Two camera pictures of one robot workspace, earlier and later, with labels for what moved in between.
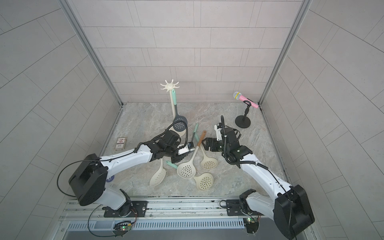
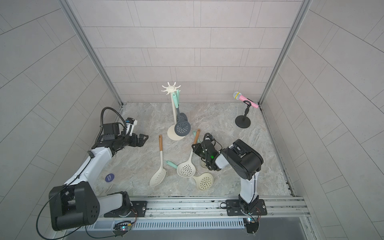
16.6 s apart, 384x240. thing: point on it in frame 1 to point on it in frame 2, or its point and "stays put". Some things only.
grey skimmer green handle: [194, 132] to [182, 127]
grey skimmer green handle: [180, 126] to [183, 116]
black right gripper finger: [206, 141] to [197, 148]
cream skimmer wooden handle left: [158, 176] stays put
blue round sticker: [110, 179] stays put
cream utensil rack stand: [170, 87] stays put
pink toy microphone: [238, 95] stays put
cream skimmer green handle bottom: [204, 181] stays put
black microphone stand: [243, 121] stays put
